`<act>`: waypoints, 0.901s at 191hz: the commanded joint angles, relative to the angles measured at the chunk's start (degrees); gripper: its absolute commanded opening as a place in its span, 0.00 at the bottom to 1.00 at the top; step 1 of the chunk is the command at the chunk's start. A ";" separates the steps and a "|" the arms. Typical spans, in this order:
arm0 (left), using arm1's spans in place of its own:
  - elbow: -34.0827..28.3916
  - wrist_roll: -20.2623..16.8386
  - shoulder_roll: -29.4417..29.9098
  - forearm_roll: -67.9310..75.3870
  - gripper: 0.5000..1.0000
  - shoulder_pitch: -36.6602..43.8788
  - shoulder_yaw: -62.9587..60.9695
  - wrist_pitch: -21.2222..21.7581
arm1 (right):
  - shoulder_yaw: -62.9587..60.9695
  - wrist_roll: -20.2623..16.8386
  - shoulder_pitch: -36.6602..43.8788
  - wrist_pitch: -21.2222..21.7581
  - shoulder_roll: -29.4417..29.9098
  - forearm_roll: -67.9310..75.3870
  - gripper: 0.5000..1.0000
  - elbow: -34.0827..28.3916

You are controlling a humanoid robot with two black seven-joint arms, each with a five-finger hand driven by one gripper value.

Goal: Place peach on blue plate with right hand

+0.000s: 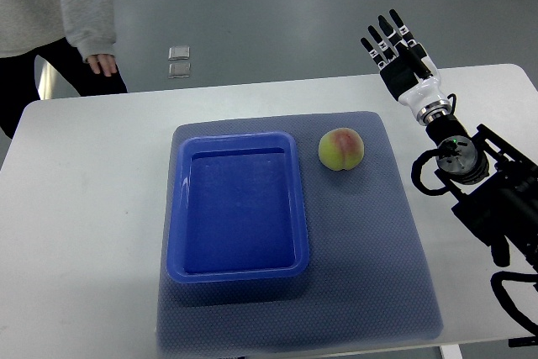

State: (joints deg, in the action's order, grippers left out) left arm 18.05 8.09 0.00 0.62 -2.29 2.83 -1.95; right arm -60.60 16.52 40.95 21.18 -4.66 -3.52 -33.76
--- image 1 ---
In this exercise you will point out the yellow-red peach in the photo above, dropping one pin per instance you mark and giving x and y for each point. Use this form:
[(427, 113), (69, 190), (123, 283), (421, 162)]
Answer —
[(341, 149)]

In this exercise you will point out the metal floor plate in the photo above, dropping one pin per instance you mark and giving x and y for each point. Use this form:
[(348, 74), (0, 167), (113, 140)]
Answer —
[(179, 69), (179, 52)]

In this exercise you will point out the person's black trousers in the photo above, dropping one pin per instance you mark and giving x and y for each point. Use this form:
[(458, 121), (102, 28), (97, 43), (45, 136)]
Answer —
[(28, 77)]

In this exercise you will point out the lower metal floor plate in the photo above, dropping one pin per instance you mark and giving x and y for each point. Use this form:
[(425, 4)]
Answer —
[(179, 69)]

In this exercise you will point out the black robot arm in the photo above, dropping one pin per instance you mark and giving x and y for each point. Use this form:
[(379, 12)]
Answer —
[(494, 184)]

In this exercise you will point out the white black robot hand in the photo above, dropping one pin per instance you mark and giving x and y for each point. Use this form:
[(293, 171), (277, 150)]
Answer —
[(410, 76)]

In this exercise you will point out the person's hand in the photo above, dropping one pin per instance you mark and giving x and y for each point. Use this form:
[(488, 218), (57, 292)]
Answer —
[(102, 64)]

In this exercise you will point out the grey sweatshirt sleeve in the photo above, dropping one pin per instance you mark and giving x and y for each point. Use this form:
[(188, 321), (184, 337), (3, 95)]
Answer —
[(87, 25)]

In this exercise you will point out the blue plastic tray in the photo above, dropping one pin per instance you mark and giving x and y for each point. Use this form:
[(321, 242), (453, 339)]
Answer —
[(237, 210)]

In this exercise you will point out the upper metal floor plate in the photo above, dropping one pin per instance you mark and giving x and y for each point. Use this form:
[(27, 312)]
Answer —
[(179, 52)]

